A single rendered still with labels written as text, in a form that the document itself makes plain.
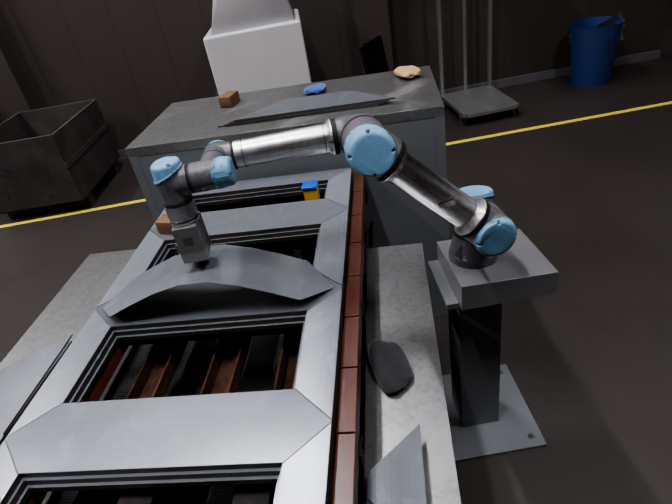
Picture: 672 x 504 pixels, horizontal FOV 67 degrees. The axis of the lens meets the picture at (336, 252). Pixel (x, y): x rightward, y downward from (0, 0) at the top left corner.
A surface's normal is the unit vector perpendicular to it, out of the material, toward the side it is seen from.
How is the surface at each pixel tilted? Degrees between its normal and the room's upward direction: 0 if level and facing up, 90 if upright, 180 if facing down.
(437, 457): 0
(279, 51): 90
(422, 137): 90
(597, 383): 0
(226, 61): 90
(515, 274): 5
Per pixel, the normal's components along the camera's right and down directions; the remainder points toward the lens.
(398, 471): -0.15, -0.82
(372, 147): -0.01, 0.40
